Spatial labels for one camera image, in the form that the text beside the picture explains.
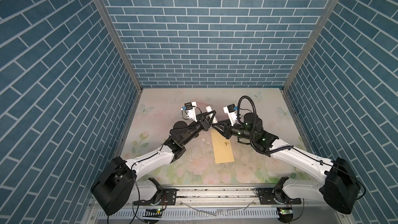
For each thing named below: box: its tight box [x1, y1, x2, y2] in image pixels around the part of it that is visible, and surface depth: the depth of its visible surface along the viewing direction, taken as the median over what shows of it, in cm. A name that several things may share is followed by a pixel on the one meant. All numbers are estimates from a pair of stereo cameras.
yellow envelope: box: [210, 128, 235, 164], surface depth 91 cm
